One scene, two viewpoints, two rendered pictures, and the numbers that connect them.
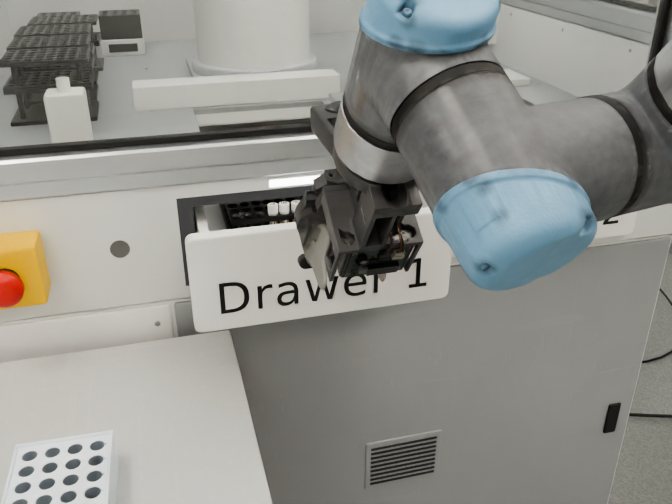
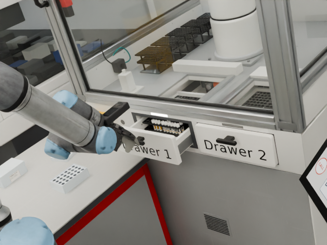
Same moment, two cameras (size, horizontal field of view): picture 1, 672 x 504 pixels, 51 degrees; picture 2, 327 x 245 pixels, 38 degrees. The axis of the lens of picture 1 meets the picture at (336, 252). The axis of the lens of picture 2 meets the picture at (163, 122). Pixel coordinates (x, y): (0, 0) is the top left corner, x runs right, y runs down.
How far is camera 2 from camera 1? 142 cm
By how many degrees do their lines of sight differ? 55
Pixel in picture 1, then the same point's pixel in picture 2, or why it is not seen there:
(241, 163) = (143, 106)
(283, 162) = (152, 108)
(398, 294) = (164, 159)
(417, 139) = not seen: hidden behind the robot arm
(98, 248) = (118, 120)
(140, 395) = (111, 163)
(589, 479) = not seen: outside the picture
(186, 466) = (96, 182)
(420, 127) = not seen: hidden behind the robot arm
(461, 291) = (218, 167)
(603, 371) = (293, 227)
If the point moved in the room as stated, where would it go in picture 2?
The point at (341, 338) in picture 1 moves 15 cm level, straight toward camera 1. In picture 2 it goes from (183, 169) to (151, 188)
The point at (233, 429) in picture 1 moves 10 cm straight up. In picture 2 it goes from (112, 179) to (104, 156)
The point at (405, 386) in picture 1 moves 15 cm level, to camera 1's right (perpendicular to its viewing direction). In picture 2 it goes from (209, 195) to (237, 211)
